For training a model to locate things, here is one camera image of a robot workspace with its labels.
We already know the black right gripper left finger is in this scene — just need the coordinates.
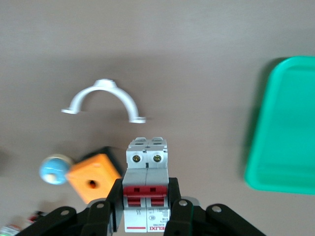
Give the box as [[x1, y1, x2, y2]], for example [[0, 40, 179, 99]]
[[13, 177, 124, 236]]

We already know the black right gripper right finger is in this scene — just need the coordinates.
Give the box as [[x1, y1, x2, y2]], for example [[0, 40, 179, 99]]
[[165, 177, 268, 236]]

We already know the white red circuit breaker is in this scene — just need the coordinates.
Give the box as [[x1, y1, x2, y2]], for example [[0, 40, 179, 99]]
[[122, 136, 173, 234]]

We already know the blue round dome capacitor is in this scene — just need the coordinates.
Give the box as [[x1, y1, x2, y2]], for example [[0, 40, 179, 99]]
[[38, 153, 74, 186]]

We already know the orange button box black base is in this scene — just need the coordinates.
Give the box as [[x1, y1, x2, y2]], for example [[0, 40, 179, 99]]
[[65, 146, 123, 205]]

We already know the small white pipe clamp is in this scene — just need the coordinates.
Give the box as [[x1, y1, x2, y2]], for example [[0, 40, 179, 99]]
[[61, 78, 147, 124]]

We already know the green plastic tray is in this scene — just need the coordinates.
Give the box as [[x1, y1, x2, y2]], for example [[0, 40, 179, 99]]
[[243, 56, 315, 196]]

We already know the green white switch module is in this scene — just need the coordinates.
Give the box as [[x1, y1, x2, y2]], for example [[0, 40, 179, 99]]
[[0, 221, 23, 236]]

